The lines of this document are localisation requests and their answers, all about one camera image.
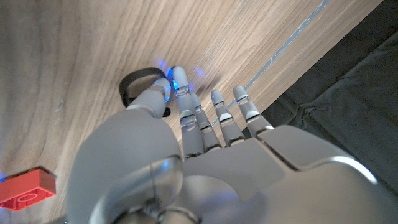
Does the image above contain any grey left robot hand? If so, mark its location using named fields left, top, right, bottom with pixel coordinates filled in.
left=65, top=65, right=398, bottom=224

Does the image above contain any red toy block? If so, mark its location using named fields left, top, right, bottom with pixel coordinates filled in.
left=0, top=166, right=57, bottom=212

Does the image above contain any grey tape outline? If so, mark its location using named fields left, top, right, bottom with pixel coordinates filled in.
left=211, top=0, right=331, bottom=126

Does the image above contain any black curtain backdrop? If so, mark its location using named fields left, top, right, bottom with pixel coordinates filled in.
left=242, top=0, right=398, bottom=194

